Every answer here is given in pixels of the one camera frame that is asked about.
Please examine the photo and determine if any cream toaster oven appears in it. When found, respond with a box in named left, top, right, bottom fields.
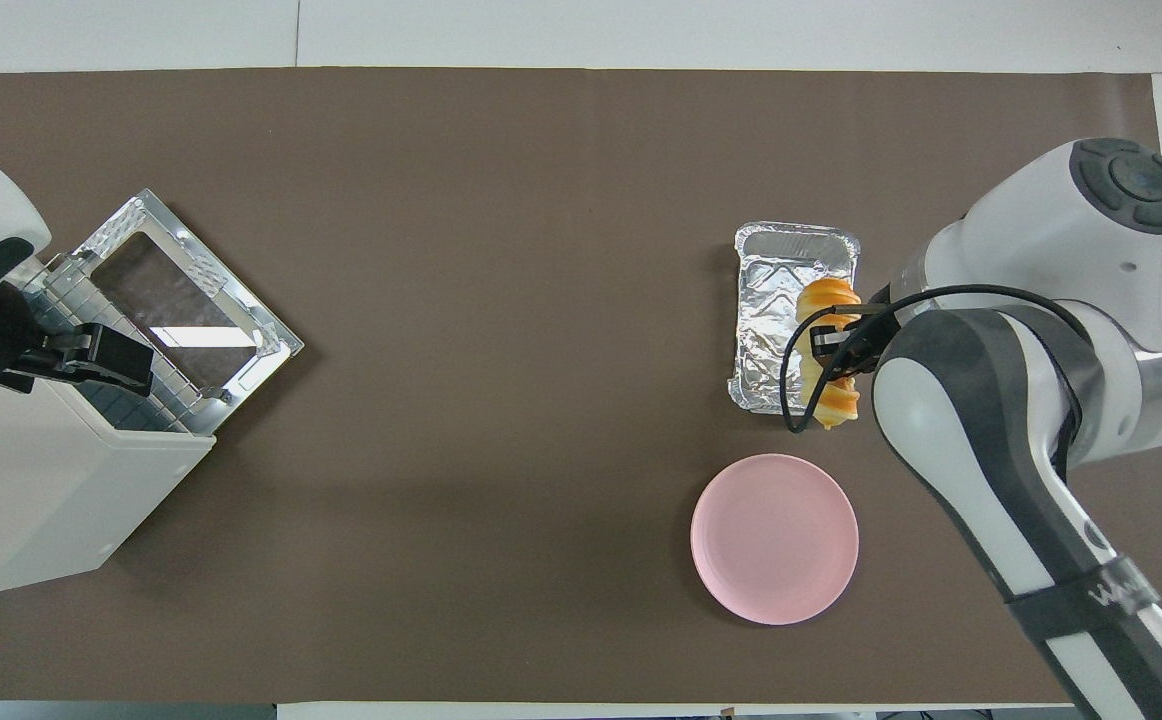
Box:
left=0, top=212, right=217, bottom=598

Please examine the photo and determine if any aluminium foil tray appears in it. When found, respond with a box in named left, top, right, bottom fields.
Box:
left=728, top=221, right=860, bottom=415

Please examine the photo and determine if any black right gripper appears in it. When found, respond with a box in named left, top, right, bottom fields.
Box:
left=809, top=300, right=892, bottom=383

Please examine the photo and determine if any brown table mat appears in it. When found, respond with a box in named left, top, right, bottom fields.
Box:
left=0, top=67, right=1162, bottom=704

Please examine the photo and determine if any metal oven wire rack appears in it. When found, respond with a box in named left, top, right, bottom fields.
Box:
left=21, top=255, right=232, bottom=433

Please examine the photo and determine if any golden ridged bread loaf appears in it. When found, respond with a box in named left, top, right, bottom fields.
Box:
left=796, top=278, right=862, bottom=431

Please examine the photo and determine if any glass oven door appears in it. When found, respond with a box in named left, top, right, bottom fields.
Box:
left=71, top=188, right=304, bottom=433

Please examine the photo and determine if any pink round plate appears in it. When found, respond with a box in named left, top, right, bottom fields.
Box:
left=690, top=453, right=859, bottom=626

